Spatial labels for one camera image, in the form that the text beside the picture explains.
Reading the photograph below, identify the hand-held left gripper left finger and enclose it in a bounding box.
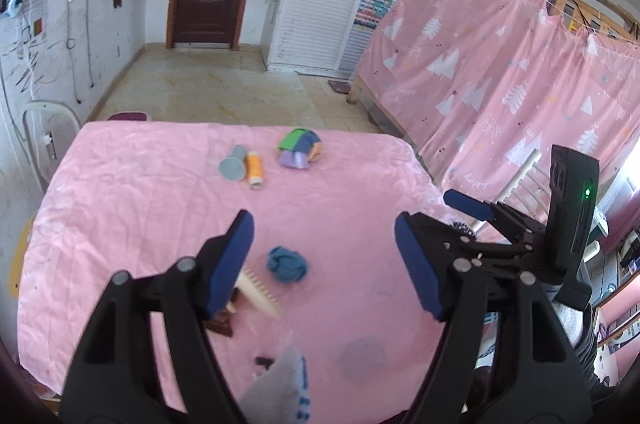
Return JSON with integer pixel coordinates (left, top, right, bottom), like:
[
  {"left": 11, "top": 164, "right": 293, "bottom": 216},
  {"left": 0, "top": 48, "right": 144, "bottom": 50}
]
[{"left": 60, "top": 210, "right": 256, "bottom": 424}]

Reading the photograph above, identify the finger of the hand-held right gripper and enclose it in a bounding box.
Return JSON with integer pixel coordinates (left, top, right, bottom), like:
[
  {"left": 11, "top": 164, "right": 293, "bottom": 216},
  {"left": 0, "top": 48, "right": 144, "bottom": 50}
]
[
  {"left": 450, "top": 229, "right": 546, "bottom": 275},
  {"left": 443, "top": 188, "right": 547, "bottom": 241}
]

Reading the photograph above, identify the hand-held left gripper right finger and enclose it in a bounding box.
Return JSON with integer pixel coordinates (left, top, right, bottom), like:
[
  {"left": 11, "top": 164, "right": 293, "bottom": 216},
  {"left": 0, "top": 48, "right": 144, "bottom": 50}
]
[{"left": 395, "top": 213, "right": 591, "bottom": 424}]

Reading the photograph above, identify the cream comb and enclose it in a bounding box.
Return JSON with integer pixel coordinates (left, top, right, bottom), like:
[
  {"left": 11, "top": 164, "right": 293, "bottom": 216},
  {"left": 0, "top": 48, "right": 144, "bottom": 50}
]
[{"left": 226, "top": 266, "right": 284, "bottom": 319}]

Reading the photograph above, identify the grey patterned sock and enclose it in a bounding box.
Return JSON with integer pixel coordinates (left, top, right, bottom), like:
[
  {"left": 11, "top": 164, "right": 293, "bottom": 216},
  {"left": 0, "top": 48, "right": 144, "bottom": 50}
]
[{"left": 237, "top": 344, "right": 311, "bottom": 424}]

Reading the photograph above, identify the person's right forearm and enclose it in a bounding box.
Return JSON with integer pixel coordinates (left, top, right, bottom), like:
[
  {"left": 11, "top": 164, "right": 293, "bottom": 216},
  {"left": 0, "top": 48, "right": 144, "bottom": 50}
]
[{"left": 549, "top": 294, "right": 603, "bottom": 387}]

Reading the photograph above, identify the white railing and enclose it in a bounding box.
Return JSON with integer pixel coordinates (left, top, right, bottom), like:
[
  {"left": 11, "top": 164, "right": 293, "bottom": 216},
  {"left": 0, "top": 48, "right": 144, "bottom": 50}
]
[{"left": 474, "top": 150, "right": 553, "bottom": 235}]

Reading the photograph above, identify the blue cloth ball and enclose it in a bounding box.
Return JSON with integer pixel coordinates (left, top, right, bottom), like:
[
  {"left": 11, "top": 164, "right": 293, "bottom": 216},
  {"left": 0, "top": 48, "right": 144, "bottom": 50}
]
[{"left": 266, "top": 246, "right": 310, "bottom": 285}]

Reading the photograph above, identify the dark brown wrapper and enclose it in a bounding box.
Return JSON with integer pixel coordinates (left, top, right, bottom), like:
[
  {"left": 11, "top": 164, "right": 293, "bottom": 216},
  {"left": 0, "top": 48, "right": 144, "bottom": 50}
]
[{"left": 205, "top": 308, "right": 236, "bottom": 338}]

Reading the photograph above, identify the orange thread spool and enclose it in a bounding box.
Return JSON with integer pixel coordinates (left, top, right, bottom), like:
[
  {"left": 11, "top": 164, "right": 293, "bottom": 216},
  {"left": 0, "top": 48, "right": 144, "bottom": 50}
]
[{"left": 246, "top": 152, "right": 265, "bottom": 189}]

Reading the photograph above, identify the grey plastic cup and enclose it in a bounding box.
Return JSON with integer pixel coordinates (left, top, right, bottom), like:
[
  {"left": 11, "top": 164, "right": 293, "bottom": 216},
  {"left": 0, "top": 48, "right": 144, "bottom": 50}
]
[{"left": 219, "top": 145, "right": 248, "bottom": 181}]

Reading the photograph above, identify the pink bed sheet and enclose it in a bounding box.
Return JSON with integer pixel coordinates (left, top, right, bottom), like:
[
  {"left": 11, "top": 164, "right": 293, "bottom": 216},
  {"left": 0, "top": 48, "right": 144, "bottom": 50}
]
[{"left": 17, "top": 120, "right": 496, "bottom": 417}]

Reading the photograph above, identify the pink tree print curtain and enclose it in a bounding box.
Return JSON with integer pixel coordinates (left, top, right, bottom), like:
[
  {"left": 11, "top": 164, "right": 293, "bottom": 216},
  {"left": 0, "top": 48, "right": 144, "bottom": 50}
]
[{"left": 354, "top": 0, "right": 640, "bottom": 225}]

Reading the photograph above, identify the multicoloured cloth bundle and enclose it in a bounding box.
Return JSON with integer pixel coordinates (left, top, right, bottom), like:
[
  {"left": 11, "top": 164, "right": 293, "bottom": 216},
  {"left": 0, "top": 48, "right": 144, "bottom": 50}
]
[{"left": 276, "top": 128, "right": 322, "bottom": 169}]

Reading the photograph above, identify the yellow stool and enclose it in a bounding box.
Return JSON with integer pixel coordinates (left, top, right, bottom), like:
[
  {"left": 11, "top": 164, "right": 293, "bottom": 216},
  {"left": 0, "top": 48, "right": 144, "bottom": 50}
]
[{"left": 9, "top": 214, "right": 37, "bottom": 301}]

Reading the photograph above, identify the white plastic chair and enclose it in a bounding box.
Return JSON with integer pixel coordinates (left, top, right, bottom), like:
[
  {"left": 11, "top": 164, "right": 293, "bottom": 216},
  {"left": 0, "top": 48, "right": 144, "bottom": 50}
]
[{"left": 22, "top": 100, "right": 83, "bottom": 192}]

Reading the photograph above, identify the black television cable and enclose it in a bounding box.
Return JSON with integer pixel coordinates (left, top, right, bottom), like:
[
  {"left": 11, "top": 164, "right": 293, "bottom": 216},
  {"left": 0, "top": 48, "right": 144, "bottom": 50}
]
[{"left": 65, "top": 0, "right": 108, "bottom": 104}]

